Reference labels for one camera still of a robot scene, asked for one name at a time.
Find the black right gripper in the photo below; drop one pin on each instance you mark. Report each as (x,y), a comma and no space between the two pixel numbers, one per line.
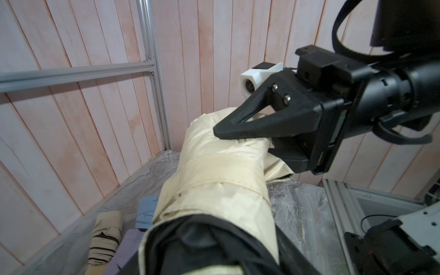
(307,112)

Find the light blue folded umbrella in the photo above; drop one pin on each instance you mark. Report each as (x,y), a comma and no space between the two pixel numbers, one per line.
(145,213)

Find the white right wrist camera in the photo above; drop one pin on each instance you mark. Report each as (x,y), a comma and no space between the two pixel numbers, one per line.
(252,79)

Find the purple umbrella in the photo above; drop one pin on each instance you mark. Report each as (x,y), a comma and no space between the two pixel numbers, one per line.
(126,250)

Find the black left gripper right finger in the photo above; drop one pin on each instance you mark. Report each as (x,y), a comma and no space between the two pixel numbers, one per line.
(292,261)

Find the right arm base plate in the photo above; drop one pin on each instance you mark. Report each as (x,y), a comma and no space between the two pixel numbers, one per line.
(404,245)

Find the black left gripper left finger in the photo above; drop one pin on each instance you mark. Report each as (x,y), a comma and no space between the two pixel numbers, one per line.
(131,267)

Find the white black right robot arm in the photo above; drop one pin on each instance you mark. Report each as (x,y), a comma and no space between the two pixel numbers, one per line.
(404,89)

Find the beige umbrella black lining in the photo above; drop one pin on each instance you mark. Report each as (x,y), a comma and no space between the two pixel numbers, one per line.
(214,215)

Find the small beige striped umbrella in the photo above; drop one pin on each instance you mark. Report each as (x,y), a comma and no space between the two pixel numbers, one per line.
(106,238)

